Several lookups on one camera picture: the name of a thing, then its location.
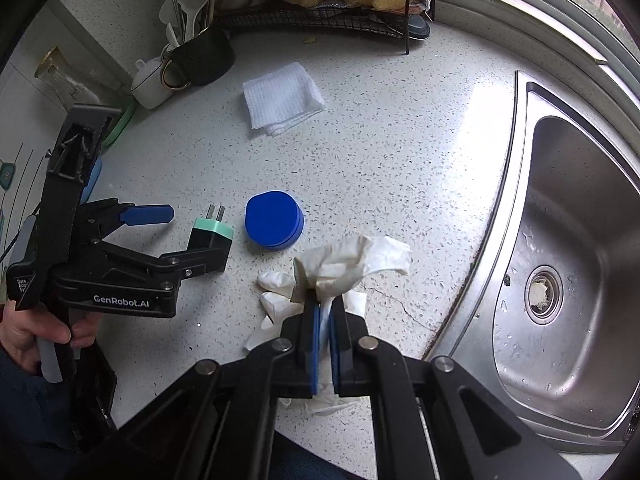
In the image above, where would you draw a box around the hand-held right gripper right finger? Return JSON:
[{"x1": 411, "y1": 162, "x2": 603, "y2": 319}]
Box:
[{"x1": 327, "y1": 294, "x2": 581, "y2": 480}]

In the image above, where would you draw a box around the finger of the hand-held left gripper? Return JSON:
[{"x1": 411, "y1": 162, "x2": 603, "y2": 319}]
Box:
[
  {"x1": 80, "y1": 198, "x2": 175, "y2": 242},
  {"x1": 100, "y1": 240, "x2": 228, "y2": 292}
]

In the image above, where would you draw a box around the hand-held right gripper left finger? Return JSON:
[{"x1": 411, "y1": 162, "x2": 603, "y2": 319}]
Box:
[{"x1": 100, "y1": 290, "x2": 322, "y2": 480}]

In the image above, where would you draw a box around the black green plug charger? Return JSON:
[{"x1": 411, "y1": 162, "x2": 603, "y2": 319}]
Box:
[{"x1": 186, "y1": 203, "x2": 235, "y2": 275}]

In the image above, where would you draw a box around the white rubber glove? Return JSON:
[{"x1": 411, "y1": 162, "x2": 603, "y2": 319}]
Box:
[{"x1": 243, "y1": 235, "x2": 413, "y2": 417}]

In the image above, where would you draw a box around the person's left forearm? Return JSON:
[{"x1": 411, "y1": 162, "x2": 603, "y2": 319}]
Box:
[{"x1": 0, "y1": 350, "x2": 81, "y2": 480}]

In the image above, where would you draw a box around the person's left hand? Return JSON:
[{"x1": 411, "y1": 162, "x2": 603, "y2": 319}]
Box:
[{"x1": 0, "y1": 302, "x2": 101, "y2": 376}]

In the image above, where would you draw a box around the green tray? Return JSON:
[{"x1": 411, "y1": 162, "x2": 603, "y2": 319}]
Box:
[{"x1": 97, "y1": 102, "x2": 138, "y2": 148}]

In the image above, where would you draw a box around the blue round lid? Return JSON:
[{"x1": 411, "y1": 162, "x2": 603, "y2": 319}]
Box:
[{"x1": 244, "y1": 190, "x2": 305, "y2": 251}]

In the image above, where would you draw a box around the glass jar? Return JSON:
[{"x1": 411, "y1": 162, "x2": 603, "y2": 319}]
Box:
[{"x1": 34, "y1": 46, "x2": 101, "y2": 106}]

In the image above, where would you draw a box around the black utensil mug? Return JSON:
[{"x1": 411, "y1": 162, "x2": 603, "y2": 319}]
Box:
[{"x1": 161, "y1": 25, "x2": 236, "y2": 92}]

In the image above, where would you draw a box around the white folded cloth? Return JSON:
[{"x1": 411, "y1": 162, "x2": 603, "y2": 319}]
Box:
[{"x1": 242, "y1": 61, "x2": 326, "y2": 137}]

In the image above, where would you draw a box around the white ladle spoon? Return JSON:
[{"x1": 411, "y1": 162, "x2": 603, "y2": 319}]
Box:
[{"x1": 159, "y1": 0, "x2": 183, "y2": 28}]

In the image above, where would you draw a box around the sink drain strainer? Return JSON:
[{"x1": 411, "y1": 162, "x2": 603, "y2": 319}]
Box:
[{"x1": 523, "y1": 266, "x2": 564, "y2": 325}]

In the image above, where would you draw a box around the stainless steel sink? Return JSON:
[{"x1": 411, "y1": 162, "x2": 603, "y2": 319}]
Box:
[{"x1": 422, "y1": 70, "x2": 640, "y2": 456}]

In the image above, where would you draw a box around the dark round dish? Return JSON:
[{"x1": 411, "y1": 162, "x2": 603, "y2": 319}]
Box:
[{"x1": 406, "y1": 12, "x2": 431, "y2": 41}]

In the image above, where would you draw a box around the wall sticker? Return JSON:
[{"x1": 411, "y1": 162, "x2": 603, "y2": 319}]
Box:
[{"x1": 0, "y1": 157, "x2": 18, "y2": 192}]

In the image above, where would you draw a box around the black wire rack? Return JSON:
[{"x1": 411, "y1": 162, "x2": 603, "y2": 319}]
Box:
[{"x1": 212, "y1": 0, "x2": 436, "y2": 56}]

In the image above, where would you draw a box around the window frame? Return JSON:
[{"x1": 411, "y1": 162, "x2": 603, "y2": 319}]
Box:
[{"x1": 432, "y1": 0, "x2": 640, "y2": 111}]

